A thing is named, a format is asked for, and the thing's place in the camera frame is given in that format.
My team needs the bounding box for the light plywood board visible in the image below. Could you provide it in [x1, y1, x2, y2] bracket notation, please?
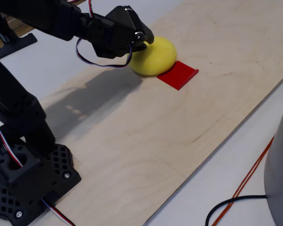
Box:
[30, 0, 283, 226]

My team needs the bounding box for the large grey round container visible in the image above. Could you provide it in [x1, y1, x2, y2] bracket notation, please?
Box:
[264, 90, 283, 226]

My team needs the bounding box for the thin black cable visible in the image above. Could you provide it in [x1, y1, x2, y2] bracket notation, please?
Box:
[205, 194, 267, 226]

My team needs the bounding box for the thin orange wire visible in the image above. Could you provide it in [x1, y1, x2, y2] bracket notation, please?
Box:
[216, 141, 274, 226]
[211, 135, 275, 226]

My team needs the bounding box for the white red black base cable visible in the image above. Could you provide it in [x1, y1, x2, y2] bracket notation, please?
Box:
[41, 199, 75, 226]

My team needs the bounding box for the yellow foam ball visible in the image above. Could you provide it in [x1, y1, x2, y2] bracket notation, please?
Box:
[127, 36, 178, 76]

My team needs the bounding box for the white red black gripper cable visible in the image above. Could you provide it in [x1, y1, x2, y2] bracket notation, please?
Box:
[75, 37, 133, 69]

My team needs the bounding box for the black robot arm with base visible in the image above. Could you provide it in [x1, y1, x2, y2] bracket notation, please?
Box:
[0, 0, 95, 226]

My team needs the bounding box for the black camera stand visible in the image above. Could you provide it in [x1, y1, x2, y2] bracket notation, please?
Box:
[0, 11, 38, 59]

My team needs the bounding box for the red square plate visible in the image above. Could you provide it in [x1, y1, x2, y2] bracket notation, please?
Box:
[156, 60, 200, 91]

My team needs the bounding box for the white red black arm cable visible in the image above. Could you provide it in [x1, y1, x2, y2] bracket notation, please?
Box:
[0, 117, 24, 168]

